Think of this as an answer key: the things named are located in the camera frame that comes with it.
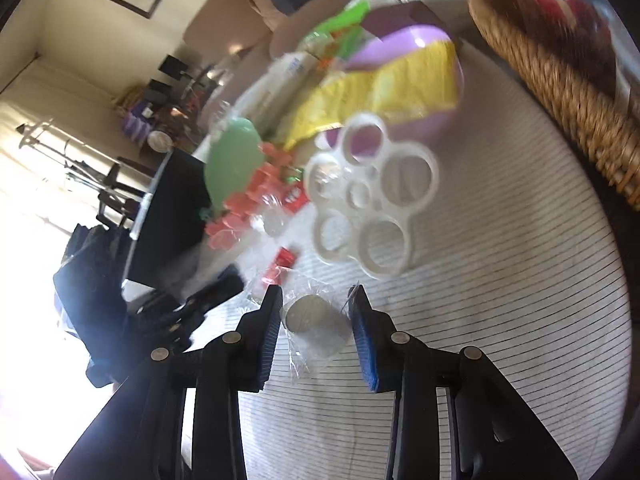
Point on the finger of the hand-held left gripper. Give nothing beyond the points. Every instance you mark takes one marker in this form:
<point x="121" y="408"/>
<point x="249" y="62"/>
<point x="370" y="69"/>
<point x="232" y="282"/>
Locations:
<point x="215" y="292"/>

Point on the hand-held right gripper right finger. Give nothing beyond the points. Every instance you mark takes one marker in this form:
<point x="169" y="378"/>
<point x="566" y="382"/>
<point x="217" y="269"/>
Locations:
<point x="366" y="352"/>

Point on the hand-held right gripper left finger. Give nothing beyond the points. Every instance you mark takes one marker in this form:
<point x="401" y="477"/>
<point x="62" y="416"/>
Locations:
<point x="266" y="345"/>

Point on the round grey disc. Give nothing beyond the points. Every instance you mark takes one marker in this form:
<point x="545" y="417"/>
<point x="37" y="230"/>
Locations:
<point x="315" y="327"/>

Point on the clear plastic bucket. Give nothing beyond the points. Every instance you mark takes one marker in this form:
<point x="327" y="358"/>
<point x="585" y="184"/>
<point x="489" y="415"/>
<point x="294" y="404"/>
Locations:
<point x="280" y="85"/>

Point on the yellow packet strip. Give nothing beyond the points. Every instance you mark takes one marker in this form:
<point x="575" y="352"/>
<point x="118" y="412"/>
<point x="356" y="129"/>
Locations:
<point x="400" y="85"/>

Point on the purple plastic bowl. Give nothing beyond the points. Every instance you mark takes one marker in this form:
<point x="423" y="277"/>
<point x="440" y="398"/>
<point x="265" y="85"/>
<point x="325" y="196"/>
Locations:
<point x="400" y="50"/>

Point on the dark brown wallet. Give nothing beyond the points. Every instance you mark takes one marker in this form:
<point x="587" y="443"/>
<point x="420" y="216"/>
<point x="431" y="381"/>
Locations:
<point x="400" y="17"/>

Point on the white striped desktop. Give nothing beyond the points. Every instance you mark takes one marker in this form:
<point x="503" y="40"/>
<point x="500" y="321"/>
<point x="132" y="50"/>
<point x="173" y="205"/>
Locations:
<point x="500" y="285"/>

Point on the small red sachet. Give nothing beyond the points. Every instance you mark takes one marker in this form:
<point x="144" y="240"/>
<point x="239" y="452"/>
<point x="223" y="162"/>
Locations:
<point x="285" y="265"/>

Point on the pile of red snack packets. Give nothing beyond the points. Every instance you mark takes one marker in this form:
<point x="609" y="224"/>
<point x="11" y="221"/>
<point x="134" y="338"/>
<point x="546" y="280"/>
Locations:
<point x="250" y="200"/>

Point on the dark wooden chair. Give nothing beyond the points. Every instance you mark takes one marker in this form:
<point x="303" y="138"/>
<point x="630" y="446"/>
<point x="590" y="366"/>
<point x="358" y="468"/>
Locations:
<point x="120" y="195"/>

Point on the green oval plastic lid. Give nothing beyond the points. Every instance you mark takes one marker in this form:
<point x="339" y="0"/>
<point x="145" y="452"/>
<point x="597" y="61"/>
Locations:
<point x="234" y="160"/>

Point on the black speaker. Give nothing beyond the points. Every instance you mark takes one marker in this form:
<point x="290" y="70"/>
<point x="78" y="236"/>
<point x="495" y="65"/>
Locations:
<point x="172" y="66"/>
<point x="161" y="91"/>

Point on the beige sofa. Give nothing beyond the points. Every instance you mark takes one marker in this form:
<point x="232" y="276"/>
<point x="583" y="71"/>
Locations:
<point x="240" y="15"/>

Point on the green plastic packaging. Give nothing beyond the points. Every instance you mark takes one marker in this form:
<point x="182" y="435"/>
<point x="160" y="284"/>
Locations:
<point x="337" y="22"/>

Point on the woven wicker basket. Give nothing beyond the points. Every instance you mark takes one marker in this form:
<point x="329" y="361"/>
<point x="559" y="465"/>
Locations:
<point x="560" y="90"/>

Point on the clear bag of red snacks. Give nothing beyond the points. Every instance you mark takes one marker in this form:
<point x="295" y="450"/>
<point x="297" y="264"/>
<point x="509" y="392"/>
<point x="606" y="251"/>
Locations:
<point x="565" y="5"/>

